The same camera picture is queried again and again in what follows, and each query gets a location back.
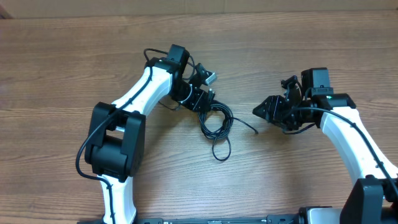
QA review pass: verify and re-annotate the black cable with barrel plug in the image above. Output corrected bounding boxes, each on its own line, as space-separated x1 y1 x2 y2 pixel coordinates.
198 101 234 162

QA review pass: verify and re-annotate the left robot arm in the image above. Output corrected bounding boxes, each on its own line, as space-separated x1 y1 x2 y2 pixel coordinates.
78 45 216 223

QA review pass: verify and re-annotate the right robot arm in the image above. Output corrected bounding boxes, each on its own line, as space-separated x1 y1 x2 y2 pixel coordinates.
252 67 397 223

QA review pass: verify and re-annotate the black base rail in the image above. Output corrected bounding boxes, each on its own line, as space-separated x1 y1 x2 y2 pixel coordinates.
77 207 343 224

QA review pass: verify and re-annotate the black USB cable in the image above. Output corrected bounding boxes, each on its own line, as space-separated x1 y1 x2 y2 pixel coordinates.
201 90 259 139

